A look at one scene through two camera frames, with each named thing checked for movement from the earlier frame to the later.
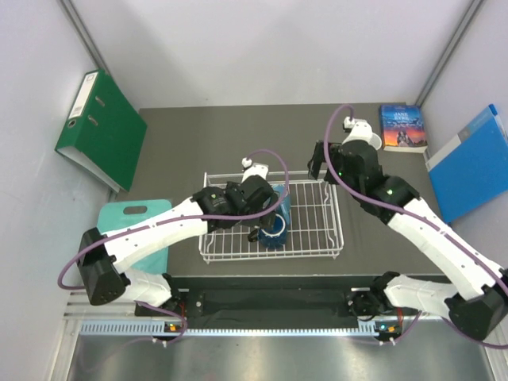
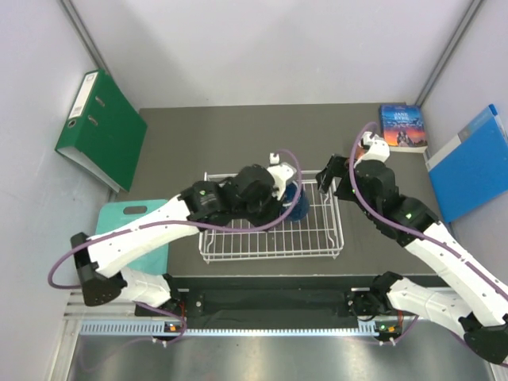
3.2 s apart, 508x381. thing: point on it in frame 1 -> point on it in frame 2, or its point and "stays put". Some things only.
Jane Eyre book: x=402 y=128 stays put
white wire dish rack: x=315 y=229 stays put
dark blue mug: x=275 y=236 -> x=301 y=209
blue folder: x=471 y=168 stays put
